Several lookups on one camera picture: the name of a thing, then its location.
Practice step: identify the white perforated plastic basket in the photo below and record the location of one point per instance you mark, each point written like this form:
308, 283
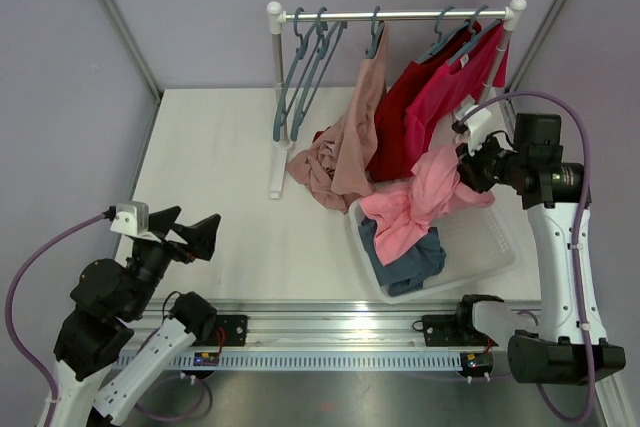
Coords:
477, 242

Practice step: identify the white slotted cable duct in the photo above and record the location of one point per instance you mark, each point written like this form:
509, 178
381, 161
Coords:
438, 361

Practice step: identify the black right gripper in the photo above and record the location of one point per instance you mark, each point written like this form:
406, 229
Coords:
468, 168

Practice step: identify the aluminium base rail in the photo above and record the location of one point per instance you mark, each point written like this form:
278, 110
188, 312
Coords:
324, 326

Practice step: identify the teal hanger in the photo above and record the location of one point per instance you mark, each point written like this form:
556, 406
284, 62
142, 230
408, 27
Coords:
289, 80
476, 34
376, 31
328, 37
440, 37

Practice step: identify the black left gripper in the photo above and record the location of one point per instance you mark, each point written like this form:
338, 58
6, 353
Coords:
200, 236

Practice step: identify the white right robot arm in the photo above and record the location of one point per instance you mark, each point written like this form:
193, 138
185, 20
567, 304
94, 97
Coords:
570, 338

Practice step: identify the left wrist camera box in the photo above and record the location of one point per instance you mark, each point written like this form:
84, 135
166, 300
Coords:
131, 219

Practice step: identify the light pink t shirt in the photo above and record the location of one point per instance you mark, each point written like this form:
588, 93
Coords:
405, 210

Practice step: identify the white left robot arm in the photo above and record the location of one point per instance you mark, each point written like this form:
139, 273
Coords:
108, 297

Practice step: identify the blue-grey t shirt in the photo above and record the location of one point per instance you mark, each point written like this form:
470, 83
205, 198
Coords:
425, 259

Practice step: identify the beige pink t shirt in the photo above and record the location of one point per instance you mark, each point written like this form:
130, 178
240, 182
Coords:
333, 168

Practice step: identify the dark red t shirt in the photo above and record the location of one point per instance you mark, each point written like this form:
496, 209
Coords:
388, 161

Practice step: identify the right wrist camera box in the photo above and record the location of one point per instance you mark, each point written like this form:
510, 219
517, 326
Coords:
474, 130

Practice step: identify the magenta t shirt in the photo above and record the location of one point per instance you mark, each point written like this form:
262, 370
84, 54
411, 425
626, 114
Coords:
449, 86

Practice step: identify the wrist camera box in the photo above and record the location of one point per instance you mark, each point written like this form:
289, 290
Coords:
474, 130
131, 219

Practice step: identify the metal clothes rack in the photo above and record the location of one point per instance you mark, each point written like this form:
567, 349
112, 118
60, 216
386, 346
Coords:
510, 16

